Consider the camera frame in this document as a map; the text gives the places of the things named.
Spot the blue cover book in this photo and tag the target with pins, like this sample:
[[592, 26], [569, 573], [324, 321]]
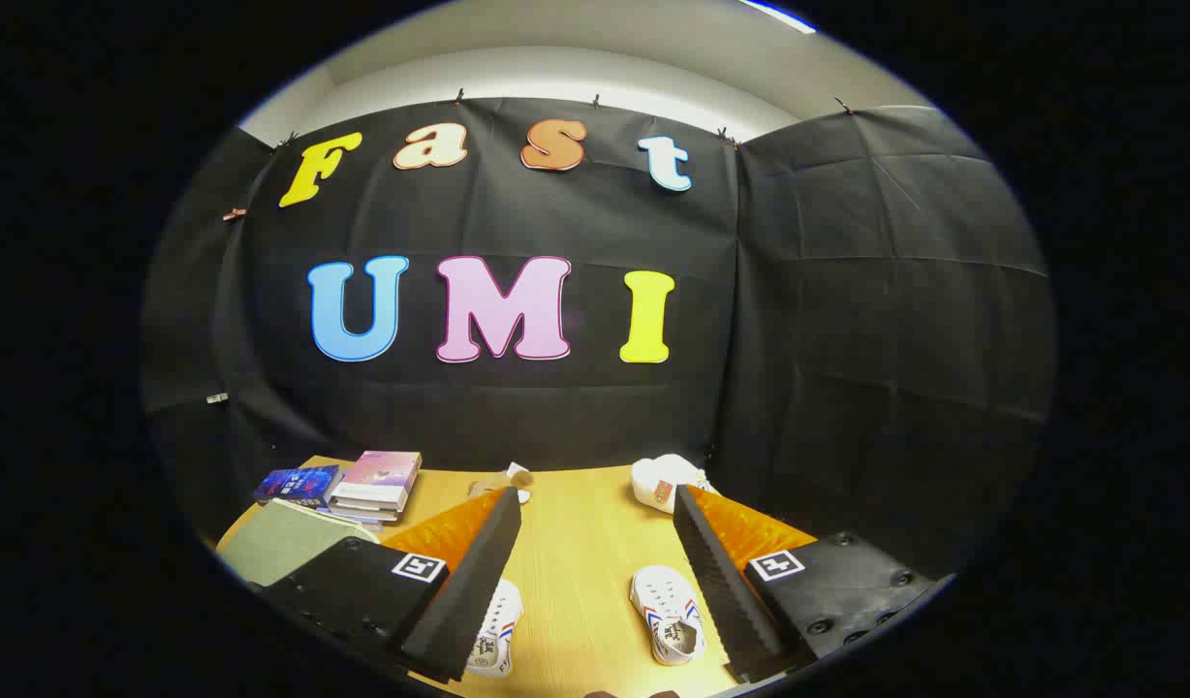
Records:
[[299, 482]]

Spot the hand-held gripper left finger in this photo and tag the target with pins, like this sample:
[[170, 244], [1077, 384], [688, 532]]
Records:
[[469, 582]]

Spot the black backdrop cloth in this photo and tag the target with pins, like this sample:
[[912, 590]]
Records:
[[556, 223]]

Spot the brown plush toy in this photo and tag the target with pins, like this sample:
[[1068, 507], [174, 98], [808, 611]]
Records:
[[503, 482]]

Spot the white book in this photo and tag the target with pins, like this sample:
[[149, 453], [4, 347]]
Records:
[[362, 513]]

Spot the white plush toy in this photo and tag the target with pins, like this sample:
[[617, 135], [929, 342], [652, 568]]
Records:
[[658, 480]]

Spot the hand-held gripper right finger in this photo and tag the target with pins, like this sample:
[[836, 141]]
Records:
[[721, 582]]

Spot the cream fabric storage box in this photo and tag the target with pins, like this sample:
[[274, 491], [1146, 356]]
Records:
[[285, 543]]

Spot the white canvas shoe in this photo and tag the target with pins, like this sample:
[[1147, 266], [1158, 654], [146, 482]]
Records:
[[493, 640], [665, 620]]

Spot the pink cover book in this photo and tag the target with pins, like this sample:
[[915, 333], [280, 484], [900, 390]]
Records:
[[382, 470]]

